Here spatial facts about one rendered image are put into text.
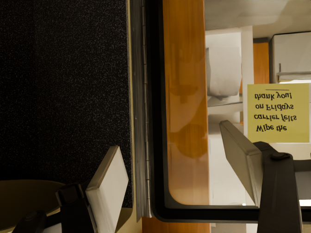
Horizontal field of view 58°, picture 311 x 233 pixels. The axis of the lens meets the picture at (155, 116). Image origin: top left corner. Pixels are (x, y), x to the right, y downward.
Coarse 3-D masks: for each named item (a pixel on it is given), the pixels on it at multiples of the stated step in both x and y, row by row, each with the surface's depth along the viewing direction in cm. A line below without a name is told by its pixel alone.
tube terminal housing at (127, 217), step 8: (128, 0) 36; (128, 8) 36; (128, 16) 36; (128, 24) 36; (128, 208) 36; (120, 216) 35; (128, 216) 34; (136, 216) 37; (120, 224) 32; (128, 224) 34; (136, 224) 37; (96, 232) 30; (120, 232) 31; (128, 232) 34; (136, 232) 36
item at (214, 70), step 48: (192, 0) 37; (240, 0) 36; (288, 0) 35; (192, 48) 37; (240, 48) 36; (288, 48) 35; (192, 96) 37; (240, 96) 36; (288, 96) 35; (192, 144) 37; (288, 144) 35; (192, 192) 37; (240, 192) 36
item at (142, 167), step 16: (144, 16) 38; (144, 48) 38; (144, 64) 38; (144, 96) 38; (144, 128) 38; (144, 144) 39; (144, 160) 39; (144, 176) 39; (144, 192) 39; (144, 208) 39
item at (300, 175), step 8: (256, 144) 16; (264, 144) 16; (264, 152) 15; (272, 152) 15; (264, 160) 14; (296, 160) 13; (304, 160) 13; (296, 168) 13; (304, 168) 12; (296, 176) 12; (304, 176) 12; (304, 184) 12; (304, 192) 12
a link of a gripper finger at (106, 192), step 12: (108, 156) 19; (120, 156) 20; (108, 168) 17; (120, 168) 20; (96, 180) 15; (108, 180) 16; (120, 180) 19; (96, 192) 14; (108, 192) 16; (120, 192) 18; (96, 204) 14; (108, 204) 15; (120, 204) 17; (96, 216) 14; (108, 216) 15; (108, 228) 14
